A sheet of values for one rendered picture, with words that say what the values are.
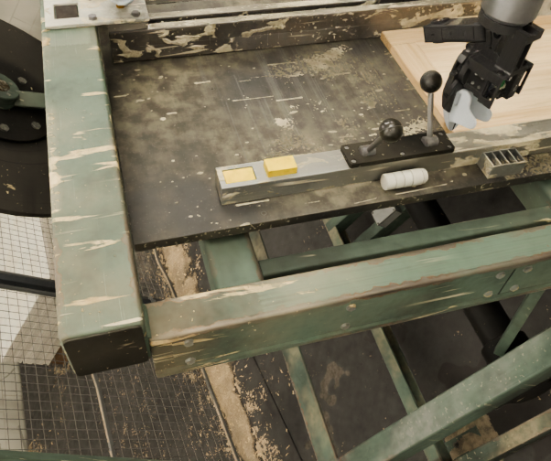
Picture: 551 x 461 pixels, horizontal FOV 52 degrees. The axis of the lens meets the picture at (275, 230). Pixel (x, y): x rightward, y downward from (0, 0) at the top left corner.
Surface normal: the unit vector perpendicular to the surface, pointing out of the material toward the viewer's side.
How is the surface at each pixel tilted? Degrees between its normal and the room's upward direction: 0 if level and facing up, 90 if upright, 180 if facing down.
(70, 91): 54
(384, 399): 0
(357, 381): 0
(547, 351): 0
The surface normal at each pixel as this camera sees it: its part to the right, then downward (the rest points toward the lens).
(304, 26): 0.28, 0.75
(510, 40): -0.80, 0.42
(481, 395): -0.73, -0.23
